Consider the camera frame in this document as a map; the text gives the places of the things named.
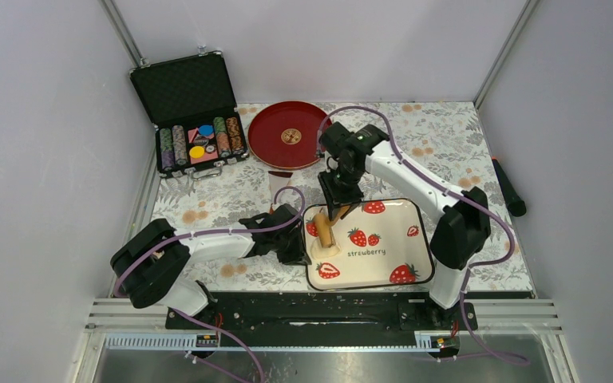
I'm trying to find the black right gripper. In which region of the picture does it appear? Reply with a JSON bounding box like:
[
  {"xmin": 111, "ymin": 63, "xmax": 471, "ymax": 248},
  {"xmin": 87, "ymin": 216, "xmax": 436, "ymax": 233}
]
[{"xmin": 318, "ymin": 164, "xmax": 364, "ymax": 222}]

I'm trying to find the wooden dough roller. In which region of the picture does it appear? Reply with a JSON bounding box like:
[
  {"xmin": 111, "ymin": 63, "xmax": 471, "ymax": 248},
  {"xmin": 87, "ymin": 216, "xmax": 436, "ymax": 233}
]
[{"xmin": 314, "ymin": 205, "xmax": 350, "ymax": 248}]

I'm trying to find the square strawberry ceramic plate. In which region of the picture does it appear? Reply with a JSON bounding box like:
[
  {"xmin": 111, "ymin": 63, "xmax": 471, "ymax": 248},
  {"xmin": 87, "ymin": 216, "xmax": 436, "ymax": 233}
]
[{"xmin": 303, "ymin": 199, "xmax": 435, "ymax": 290}]

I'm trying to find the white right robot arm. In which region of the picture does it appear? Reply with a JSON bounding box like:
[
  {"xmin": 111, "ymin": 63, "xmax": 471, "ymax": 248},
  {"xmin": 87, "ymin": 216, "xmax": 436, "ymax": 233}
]
[{"xmin": 317, "ymin": 123, "xmax": 492, "ymax": 329}]

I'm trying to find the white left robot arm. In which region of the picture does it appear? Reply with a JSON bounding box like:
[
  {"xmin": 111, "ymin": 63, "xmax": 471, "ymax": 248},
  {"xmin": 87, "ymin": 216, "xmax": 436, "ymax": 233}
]
[{"xmin": 109, "ymin": 204, "xmax": 307, "ymax": 328}]

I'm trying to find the round red lacquer tray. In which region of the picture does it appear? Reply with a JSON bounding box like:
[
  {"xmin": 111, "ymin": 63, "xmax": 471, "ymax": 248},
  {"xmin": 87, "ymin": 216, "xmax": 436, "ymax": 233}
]
[{"xmin": 247, "ymin": 101, "xmax": 331, "ymax": 171}]

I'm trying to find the floral patterned tablecloth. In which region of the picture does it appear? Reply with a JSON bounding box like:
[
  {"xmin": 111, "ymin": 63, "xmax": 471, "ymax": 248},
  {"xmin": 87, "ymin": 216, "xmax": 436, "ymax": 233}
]
[{"xmin": 151, "ymin": 102, "xmax": 534, "ymax": 296}]

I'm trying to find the black poker chip case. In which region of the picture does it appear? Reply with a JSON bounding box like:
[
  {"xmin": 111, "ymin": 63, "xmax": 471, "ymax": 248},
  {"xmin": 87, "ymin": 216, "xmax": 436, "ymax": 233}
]
[{"xmin": 129, "ymin": 50, "xmax": 250, "ymax": 179}]

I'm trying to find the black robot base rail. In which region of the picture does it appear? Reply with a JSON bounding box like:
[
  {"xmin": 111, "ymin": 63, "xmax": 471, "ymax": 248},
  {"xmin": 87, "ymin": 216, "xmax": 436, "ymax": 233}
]
[{"xmin": 195, "ymin": 291, "xmax": 478, "ymax": 340}]

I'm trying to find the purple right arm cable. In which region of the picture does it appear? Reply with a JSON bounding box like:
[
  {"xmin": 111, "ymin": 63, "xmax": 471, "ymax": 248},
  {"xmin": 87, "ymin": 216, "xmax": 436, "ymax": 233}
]
[{"xmin": 317, "ymin": 105, "xmax": 531, "ymax": 367}]

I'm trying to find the slotted grey cable duct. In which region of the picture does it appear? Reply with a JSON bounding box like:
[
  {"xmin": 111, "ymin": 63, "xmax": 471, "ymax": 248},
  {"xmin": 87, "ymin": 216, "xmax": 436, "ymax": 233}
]
[{"xmin": 104, "ymin": 331, "xmax": 460, "ymax": 353}]

